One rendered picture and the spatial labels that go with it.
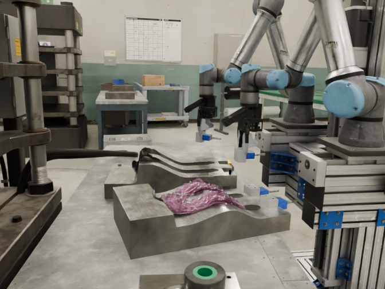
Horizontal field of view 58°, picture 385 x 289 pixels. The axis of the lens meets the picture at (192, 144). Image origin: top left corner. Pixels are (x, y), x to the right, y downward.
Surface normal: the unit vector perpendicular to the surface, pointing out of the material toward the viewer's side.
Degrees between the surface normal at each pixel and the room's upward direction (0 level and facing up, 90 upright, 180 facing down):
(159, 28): 90
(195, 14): 90
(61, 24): 90
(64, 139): 90
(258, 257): 0
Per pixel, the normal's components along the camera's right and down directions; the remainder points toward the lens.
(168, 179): 0.08, 0.22
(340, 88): -0.72, 0.26
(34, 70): 0.84, 0.14
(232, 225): 0.37, 0.22
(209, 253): 0.02, -0.97
